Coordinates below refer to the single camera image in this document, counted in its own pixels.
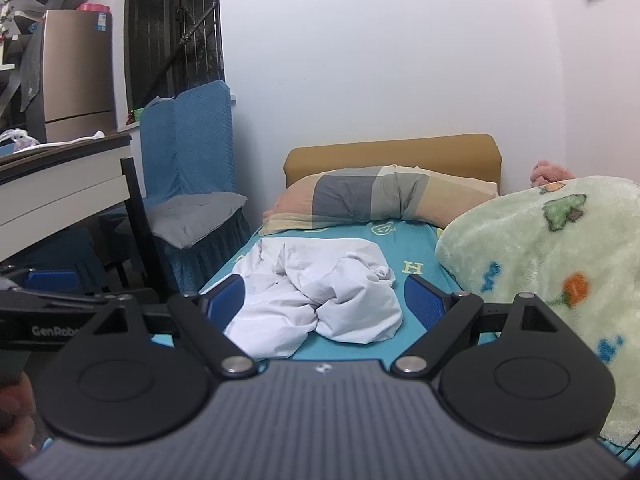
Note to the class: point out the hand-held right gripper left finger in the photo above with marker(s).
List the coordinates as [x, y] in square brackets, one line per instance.
[227, 296]

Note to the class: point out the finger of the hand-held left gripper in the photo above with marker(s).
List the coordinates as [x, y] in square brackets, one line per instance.
[50, 281]

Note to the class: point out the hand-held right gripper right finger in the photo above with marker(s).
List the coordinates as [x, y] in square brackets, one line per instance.
[425, 301]

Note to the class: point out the white garment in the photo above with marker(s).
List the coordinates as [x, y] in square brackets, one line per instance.
[325, 285]

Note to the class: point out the person's left hand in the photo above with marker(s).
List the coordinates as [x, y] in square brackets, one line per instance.
[12, 410]

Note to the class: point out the blue covered chair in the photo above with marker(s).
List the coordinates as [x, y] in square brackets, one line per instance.
[200, 135]
[65, 252]

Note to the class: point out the teal bed sheet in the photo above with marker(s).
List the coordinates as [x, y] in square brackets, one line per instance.
[415, 245]

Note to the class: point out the grey seat cushion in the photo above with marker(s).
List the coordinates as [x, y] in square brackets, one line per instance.
[195, 217]

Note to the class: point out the white table with black legs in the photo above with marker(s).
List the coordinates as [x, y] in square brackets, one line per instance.
[50, 195]

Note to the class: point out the checked pillow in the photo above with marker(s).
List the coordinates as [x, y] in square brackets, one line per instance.
[350, 195]

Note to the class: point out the green printed fleece blanket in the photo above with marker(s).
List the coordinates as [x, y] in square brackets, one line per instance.
[550, 260]

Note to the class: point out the white plastic bag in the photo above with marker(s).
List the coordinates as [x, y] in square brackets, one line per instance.
[15, 141]

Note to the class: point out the mustard padded headboard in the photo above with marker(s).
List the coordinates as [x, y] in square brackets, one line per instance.
[390, 152]

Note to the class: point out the pink plush toy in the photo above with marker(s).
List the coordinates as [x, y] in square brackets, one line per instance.
[547, 172]

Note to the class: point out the gold refrigerator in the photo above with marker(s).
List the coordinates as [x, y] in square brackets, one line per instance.
[75, 70]

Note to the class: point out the pink container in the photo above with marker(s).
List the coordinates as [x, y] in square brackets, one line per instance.
[95, 7]

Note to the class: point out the dark window grille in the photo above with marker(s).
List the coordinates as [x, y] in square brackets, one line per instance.
[170, 20]

